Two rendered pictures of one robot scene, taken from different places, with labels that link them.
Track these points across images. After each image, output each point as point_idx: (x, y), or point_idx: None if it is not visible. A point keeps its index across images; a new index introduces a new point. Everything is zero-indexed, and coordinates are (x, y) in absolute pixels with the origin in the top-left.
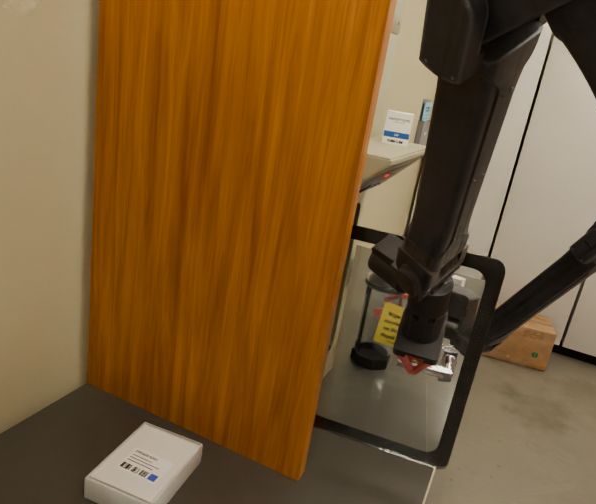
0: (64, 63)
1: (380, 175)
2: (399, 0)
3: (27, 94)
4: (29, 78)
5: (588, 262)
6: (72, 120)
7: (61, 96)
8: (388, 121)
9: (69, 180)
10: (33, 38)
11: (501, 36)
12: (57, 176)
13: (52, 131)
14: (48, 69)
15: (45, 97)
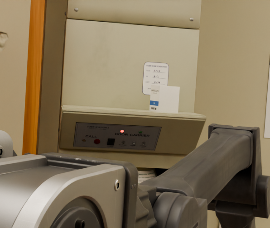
0: (19, 77)
1: (83, 124)
2: (182, 3)
3: None
4: None
5: (209, 208)
6: (24, 108)
7: (16, 94)
8: (151, 93)
9: (20, 143)
10: None
11: None
12: (12, 139)
13: (9, 113)
14: (8, 80)
15: (5, 94)
